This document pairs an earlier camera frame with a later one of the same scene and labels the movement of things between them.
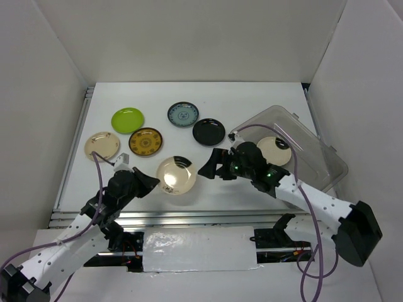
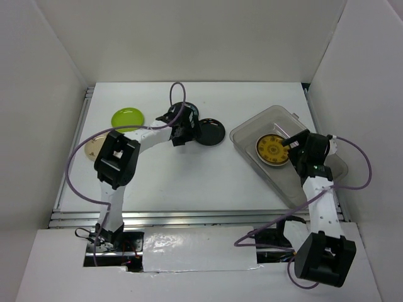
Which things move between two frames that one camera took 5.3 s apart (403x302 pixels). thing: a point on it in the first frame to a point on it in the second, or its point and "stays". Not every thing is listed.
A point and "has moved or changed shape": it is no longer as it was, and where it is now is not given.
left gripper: [148, 183] to [194, 133]
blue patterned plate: [183, 114] stays
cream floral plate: [104, 144] stays
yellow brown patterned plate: [145, 141] has moved or changed shape
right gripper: [220, 155] to [298, 137]
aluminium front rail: [155, 219] stays
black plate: [209, 132] stays
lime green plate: [127, 120] stays
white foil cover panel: [196, 248] stays
